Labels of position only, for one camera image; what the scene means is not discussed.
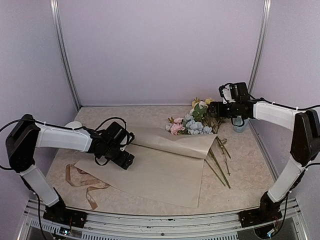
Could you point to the beige wrapping paper sheet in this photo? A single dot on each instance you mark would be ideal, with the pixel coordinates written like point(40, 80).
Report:
point(166, 167)

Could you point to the white bowl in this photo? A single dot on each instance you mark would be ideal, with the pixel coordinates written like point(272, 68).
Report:
point(74, 125)

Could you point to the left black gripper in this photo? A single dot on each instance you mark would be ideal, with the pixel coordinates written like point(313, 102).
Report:
point(121, 161)

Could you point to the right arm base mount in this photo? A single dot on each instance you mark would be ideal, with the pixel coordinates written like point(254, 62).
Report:
point(256, 216)

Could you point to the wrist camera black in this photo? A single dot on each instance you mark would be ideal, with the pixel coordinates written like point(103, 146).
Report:
point(116, 134)
point(234, 93)

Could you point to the light blue mug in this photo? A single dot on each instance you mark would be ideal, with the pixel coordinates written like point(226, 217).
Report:
point(239, 124)

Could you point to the tan satin ribbon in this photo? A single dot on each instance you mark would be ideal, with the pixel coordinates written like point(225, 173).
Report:
point(76, 177)

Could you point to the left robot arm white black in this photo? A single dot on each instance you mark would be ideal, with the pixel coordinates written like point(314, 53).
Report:
point(28, 134)

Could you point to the left aluminium frame post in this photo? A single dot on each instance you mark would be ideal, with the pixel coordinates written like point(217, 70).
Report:
point(54, 5)

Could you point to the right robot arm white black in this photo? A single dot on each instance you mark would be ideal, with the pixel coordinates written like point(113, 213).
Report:
point(305, 144)

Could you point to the aluminium frame post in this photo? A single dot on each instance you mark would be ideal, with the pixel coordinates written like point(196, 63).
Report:
point(260, 44)
point(54, 5)

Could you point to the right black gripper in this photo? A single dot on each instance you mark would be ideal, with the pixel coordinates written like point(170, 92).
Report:
point(219, 112)

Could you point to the front aluminium rail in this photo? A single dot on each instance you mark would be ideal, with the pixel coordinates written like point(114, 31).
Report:
point(112, 226)

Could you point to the pink fake flower stem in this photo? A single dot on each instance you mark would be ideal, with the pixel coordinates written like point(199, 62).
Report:
point(175, 125)

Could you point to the blue hydrangea fake flower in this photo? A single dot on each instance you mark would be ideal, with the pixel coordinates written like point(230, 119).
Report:
point(193, 127)

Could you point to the yellow rose fake flower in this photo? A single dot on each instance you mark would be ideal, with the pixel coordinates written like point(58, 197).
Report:
point(199, 107)

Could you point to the right aluminium frame post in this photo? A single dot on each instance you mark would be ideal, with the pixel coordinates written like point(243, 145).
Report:
point(260, 44)

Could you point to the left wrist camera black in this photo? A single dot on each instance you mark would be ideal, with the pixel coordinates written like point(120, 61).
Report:
point(116, 134)

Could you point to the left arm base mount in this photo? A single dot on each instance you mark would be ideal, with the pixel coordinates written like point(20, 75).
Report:
point(68, 217)

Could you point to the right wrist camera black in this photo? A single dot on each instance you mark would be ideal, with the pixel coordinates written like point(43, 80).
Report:
point(234, 93)

